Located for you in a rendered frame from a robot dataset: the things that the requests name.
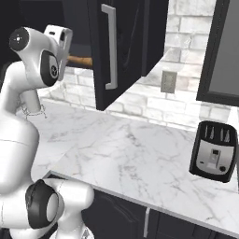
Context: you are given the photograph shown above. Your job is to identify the black wall cabinet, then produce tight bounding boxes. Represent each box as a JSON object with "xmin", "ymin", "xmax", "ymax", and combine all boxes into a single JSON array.
[{"xmin": 0, "ymin": 0, "xmax": 94, "ymax": 89}]

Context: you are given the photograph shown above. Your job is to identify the black open cabinet door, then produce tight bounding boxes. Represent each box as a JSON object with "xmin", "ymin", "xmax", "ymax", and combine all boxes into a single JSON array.
[{"xmin": 86, "ymin": 0, "xmax": 171, "ymax": 112}]

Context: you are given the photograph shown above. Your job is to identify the black and silver toaster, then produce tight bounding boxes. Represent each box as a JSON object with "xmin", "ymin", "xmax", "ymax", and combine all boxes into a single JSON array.
[{"xmin": 189, "ymin": 119, "xmax": 239, "ymax": 184}]

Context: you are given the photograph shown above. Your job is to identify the silver base cabinet handle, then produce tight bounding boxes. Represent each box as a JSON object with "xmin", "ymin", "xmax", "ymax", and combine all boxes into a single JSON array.
[{"xmin": 142, "ymin": 207, "xmax": 151, "ymax": 239}]

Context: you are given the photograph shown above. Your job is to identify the grey wall outlet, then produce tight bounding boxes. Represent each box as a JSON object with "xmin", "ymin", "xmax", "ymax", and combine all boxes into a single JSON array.
[{"xmin": 160, "ymin": 70, "xmax": 178, "ymax": 94}]

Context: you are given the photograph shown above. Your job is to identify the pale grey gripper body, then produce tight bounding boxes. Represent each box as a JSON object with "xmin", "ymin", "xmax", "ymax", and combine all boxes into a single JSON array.
[{"xmin": 57, "ymin": 29, "xmax": 75, "ymax": 82}]

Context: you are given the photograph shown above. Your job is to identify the black base cabinets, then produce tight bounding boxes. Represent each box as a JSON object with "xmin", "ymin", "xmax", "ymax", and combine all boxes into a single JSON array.
[{"xmin": 43, "ymin": 173, "xmax": 239, "ymax": 239}]

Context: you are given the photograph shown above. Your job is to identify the silver cabinet door handle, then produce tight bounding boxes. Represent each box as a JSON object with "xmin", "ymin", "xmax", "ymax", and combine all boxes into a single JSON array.
[{"xmin": 100, "ymin": 3, "xmax": 119, "ymax": 91}]

